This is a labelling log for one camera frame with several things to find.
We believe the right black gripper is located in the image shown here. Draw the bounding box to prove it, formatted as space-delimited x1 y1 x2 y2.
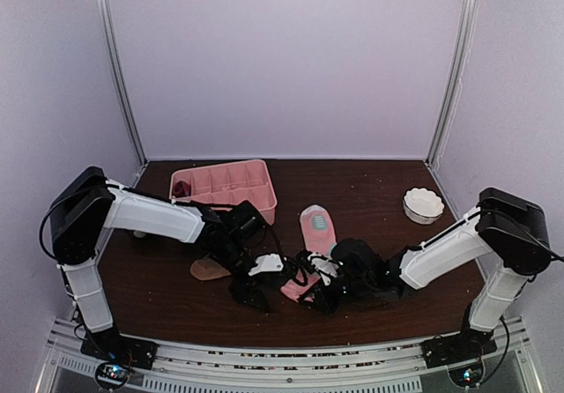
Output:
300 275 374 316

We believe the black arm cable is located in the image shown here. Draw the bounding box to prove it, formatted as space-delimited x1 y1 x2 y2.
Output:
475 207 564 264
37 185 107 262

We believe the dark red rolled sock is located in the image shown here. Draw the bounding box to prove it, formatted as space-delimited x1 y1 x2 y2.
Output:
171 181 191 198

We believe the aluminium frame post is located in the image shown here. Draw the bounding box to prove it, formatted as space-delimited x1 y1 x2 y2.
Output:
96 0 148 166
427 0 479 168

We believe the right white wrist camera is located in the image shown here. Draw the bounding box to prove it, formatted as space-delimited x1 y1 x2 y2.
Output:
307 253 338 286

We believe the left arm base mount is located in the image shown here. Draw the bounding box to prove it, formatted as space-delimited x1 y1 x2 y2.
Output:
80 337 158 391

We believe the tan ribbed sock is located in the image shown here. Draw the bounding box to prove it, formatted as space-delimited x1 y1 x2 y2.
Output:
190 257 231 281

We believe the white scalloped bowl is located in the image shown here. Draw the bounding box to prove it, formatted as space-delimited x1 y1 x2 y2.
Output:
403 188 445 226

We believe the pink patterned sock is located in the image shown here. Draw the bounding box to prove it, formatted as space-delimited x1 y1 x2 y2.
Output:
280 204 337 303

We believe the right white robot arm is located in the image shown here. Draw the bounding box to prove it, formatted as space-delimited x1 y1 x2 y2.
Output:
299 188 553 360

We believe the right aluminium frame post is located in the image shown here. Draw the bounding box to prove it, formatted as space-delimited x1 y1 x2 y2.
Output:
427 0 479 168

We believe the pink divided organizer tray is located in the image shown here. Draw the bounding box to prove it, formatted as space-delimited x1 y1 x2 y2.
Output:
169 159 278 225

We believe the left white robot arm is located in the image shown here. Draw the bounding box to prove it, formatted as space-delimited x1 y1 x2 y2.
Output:
39 167 284 361

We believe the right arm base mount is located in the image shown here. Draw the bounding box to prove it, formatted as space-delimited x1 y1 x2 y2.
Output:
420 333 497 389

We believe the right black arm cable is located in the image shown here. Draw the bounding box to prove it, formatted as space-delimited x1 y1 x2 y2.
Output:
475 207 564 264

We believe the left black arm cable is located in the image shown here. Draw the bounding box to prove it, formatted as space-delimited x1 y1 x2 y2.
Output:
37 185 107 262

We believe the left aluminium frame post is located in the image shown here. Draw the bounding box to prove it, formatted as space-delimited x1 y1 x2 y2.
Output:
96 0 148 166

